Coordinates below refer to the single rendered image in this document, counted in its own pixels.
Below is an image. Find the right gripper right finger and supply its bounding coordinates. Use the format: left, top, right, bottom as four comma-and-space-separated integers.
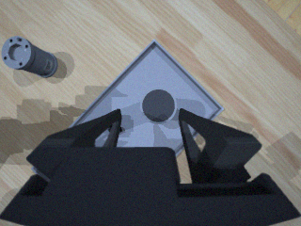
179, 108, 262, 184

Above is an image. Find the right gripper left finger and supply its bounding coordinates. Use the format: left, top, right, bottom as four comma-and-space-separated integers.
38, 108, 122, 147

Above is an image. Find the dark grey cylinder with flange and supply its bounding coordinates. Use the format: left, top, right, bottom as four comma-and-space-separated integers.
1, 36, 58, 78

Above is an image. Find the grey rectangular tray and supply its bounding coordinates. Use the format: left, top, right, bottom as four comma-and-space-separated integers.
69, 39, 224, 156

